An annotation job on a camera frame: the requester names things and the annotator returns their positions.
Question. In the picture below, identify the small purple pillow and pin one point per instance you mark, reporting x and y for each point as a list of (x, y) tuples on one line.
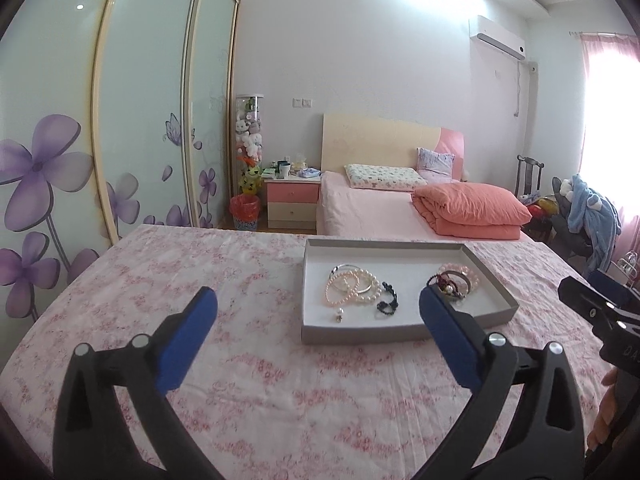
[(435, 162)]

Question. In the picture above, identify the dark wooden chair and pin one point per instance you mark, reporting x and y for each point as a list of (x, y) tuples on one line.
[(530, 170)]

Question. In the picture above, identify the bin with red bag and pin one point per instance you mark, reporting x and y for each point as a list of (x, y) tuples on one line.
[(245, 212)]

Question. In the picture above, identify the small pearl earring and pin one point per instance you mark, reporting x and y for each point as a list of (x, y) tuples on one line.
[(340, 316)]

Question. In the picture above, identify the pink curtain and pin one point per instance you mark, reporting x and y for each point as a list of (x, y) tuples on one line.
[(600, 110)]

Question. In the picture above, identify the white wall socket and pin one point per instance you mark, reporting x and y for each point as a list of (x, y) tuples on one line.
[(303, 103)]

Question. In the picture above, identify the thin silver bangle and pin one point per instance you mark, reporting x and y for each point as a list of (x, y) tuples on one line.
[(345, 265)]

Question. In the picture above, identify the white air conditioner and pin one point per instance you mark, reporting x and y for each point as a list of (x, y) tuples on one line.
[(497, 35)]

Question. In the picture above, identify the white metal rack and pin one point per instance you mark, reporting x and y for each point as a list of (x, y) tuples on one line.
[(627, 265)]

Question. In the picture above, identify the colourful toy pile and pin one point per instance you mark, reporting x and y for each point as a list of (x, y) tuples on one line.
[(540, 207)]

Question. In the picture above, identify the printed cream pillow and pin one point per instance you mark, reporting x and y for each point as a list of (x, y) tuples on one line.
[(380, 177)]

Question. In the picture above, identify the person's right hand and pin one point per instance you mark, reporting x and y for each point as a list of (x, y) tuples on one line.
[(606, 400)]

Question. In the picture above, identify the pink floral bedsheet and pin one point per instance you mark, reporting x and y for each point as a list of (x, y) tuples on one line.
[(225, 260)]

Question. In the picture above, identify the folded orange duvet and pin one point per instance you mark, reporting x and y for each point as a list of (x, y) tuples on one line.
[(465, 207)]

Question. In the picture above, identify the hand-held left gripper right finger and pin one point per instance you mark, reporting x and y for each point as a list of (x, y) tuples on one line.
[(445, 330)]

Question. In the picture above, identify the blue plush robe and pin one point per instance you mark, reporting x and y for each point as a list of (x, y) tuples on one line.
[(595, 215)]

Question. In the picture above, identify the clear tube of plush toys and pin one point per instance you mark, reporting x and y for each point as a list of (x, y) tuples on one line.
[(249, 130)]

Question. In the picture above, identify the beige and pink headboard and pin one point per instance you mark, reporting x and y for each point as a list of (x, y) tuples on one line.
[(370, 140)]

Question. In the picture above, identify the grey cardboard tray box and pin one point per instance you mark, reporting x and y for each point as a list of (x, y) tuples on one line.
[(360, 332)]

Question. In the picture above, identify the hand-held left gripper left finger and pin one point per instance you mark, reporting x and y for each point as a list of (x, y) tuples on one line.
[(187, 330)]

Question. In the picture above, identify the flower print sliding wardrobe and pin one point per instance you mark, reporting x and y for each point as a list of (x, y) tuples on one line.
[(140, 85)]

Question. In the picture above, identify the wide silver cuff bangle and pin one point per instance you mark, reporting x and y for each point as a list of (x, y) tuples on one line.
[(455, 273)]

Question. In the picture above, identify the grey chair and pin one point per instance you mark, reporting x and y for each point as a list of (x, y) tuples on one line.
[(562, 230)]

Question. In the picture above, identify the pink and beige nightstand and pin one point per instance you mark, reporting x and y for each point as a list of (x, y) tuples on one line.
[(292, 205)]

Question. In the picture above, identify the pink bed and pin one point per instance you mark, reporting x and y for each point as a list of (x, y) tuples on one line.
[(365, 205)]

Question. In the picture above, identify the yellow green plush toy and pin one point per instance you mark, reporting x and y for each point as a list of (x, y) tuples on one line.
[(250, 182)]

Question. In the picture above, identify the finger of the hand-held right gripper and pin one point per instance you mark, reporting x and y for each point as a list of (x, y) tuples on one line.
[(585, 300), (615, 284)]

